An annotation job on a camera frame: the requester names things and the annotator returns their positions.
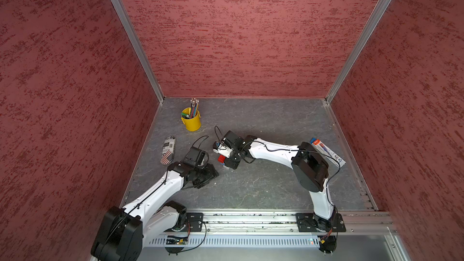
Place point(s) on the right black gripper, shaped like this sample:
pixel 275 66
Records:
pixel 231 164

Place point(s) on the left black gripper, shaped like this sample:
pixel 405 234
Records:
pixel 211 174

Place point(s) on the red lego brick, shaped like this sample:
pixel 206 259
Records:
pixel 221 159

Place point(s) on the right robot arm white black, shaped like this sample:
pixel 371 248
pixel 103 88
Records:
pixel 309 166

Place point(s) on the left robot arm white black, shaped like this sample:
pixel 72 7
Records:
pixel 125 231

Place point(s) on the yellow pencil cup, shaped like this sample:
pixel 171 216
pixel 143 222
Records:
pixel 191 124

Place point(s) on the coloured pencils in cup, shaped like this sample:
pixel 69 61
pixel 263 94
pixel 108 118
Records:
pixel 193 107

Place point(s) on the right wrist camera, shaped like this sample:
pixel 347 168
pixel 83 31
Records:
pixel 230 139

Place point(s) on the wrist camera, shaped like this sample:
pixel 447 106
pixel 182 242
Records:
pixel 196 157
pixel 230 139

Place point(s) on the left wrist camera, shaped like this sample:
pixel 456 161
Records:
pixel 196 157

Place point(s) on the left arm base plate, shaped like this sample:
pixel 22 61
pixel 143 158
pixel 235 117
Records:
pixel 187 222

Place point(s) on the aluminium front rail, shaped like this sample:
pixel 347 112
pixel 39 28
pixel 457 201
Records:
pixel 281 222

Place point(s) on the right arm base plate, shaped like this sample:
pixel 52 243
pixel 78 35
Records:
pixel 311 223

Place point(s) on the perforated cable duct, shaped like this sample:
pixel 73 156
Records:
pixel 237 241

